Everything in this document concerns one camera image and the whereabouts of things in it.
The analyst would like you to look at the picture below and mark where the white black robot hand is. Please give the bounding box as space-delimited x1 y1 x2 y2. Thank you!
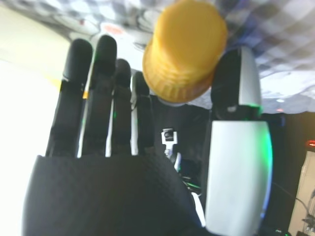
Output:
22 34 274 236

